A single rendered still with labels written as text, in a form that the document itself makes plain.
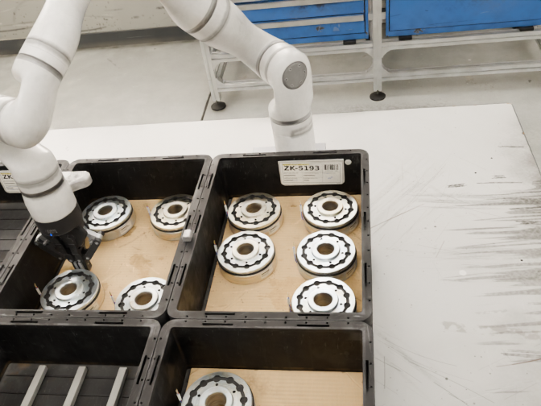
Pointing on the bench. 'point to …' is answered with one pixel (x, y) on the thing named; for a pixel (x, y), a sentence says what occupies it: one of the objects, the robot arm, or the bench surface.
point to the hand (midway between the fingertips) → (82, 265)
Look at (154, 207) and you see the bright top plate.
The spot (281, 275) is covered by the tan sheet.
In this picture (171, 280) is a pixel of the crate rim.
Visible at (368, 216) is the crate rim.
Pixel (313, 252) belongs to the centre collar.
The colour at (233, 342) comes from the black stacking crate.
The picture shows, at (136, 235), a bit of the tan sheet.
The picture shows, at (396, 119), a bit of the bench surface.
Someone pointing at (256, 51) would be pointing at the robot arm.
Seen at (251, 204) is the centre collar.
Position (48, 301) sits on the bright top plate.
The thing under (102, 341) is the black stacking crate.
